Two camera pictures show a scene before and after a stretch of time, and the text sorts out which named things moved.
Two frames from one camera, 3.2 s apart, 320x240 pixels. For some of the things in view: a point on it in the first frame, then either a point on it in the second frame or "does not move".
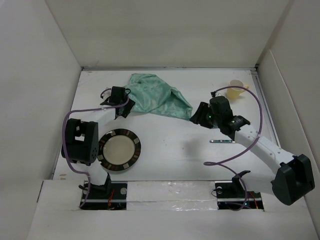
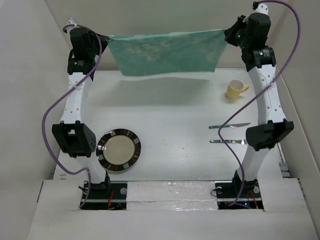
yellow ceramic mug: x=234 y=93 does not move
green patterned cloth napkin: x=151 y=94 -> x=155 y=54
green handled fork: x=220 y=141 does not move
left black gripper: x=128 y=106 -> x=104 y=40
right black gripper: x=199 y=116 -> x=230 y=32
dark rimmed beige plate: x=118 y=149 does not move
